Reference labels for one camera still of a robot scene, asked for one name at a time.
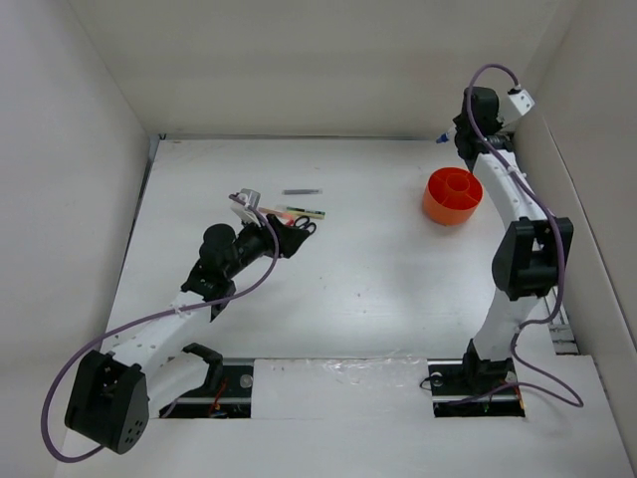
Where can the grey purple pen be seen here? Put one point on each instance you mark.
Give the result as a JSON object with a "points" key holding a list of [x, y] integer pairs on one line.
{"points": [[302, 191]]}

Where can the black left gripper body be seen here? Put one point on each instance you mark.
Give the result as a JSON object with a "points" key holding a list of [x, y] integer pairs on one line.
{"points": [[283, 252]]}

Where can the black handled scissors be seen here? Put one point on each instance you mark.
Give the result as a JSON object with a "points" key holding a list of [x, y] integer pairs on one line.
{"points": [[305, 223]]}

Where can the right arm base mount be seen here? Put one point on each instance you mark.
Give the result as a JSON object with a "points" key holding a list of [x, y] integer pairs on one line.
{"points": [[460, 392]]}

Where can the aluminium rail right side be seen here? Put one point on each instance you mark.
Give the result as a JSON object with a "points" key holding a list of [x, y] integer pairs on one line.
{"points": [[562, 337]]}

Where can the green yellow highlighter pen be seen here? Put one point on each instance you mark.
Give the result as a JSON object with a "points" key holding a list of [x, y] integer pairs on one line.
{"points": [[315, 214]]}

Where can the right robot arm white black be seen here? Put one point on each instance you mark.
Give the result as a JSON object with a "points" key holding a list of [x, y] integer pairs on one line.
{"points": [[531, 258]]}

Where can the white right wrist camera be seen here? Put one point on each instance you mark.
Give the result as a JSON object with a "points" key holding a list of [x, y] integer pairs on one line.
{"points": [[517, 103]]}

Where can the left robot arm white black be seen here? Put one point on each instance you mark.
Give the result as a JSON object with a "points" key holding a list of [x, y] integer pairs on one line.
{"points": [[115, 393]]}

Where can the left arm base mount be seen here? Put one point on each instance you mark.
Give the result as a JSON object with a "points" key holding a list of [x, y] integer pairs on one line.
{"points": [[224, 393]]}

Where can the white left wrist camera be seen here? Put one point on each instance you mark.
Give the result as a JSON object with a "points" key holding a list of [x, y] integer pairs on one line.
{"points": [[244, 203]]}

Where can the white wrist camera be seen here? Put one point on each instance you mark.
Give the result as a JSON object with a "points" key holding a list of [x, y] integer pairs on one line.
{"points": [[517, 103], [244, 203]]}

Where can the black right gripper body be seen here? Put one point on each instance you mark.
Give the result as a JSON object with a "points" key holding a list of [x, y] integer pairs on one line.
{"points": [[461, 131]]}

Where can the orange round divided container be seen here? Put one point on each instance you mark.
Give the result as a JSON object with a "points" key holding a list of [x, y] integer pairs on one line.
{"points": [[451, 196]]}

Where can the brown marker pen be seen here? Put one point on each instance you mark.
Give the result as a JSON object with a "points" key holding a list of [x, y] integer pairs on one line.
{"points": [[278, 213]]}

